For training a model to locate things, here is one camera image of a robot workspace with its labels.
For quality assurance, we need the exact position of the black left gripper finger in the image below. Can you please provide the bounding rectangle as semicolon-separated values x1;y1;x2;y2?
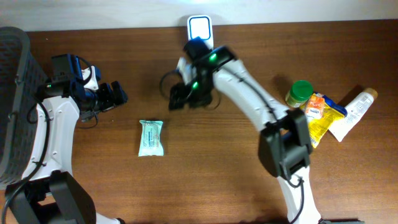
99;83;114;109
111;81;128;106

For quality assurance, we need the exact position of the teal wipes packet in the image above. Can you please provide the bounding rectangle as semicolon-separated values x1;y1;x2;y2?
138;120;164;157

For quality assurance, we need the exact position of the green lid jar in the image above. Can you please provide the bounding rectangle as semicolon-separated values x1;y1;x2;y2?
285;80;313;108

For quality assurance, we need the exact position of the orange small carton box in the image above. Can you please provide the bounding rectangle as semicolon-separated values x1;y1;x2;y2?
305;94;325;119

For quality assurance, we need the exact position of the yellow snack bag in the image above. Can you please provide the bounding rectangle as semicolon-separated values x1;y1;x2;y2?
300;92;348;148

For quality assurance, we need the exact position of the white tube with cork cap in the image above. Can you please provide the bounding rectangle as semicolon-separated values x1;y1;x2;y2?
328;88;378;142

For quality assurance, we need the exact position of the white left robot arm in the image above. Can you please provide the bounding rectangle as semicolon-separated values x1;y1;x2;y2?
4;54;127;223

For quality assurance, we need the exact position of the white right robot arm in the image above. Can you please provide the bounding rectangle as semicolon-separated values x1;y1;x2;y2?
169;37;323;223

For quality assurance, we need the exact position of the white barcode scanner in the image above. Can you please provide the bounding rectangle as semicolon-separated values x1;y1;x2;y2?
187;15;214;49

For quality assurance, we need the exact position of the dark grey plastic basket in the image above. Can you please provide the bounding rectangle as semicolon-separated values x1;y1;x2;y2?
1;27;47;190

